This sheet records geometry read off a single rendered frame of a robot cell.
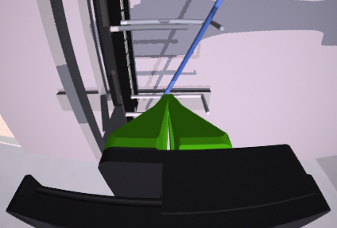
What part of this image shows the blue cable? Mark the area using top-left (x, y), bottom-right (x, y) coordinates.
top-left (162, 0), bottom-right (222, 96)

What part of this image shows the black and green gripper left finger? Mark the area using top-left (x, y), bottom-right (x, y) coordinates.
top-left (104, 94), bottom-right (169, 150)

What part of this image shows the black patch panel rack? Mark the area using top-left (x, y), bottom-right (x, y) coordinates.
top-left (37, 0), bottom-right (211, 163)

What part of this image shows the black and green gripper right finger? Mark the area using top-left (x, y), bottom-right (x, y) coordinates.
top-left (168, 94), bottom-right (233, 150)

